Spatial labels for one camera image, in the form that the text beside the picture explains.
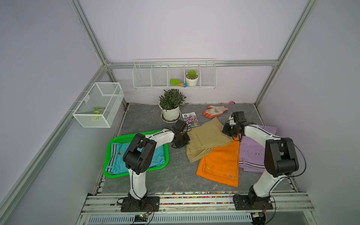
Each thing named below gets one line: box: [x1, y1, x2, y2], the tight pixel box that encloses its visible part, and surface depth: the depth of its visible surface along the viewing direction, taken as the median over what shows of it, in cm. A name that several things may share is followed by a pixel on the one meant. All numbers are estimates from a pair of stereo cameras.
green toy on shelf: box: [169, 78, 188, 88], surface depth 103 cm
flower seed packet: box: [181, 111, 201, 129], surface depth 112 cm
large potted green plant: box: [158, 88, 187, 124], surface depth 101 cm
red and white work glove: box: [202, 105, 230, 119], surface depth 118 cm
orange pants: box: [195, 137, 240, 188], surface depth 86 cm
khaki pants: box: [185, 117, 233, 163], surface depth 95 cm
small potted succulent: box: [184, 69, 200, 87], surface depth 93 cm
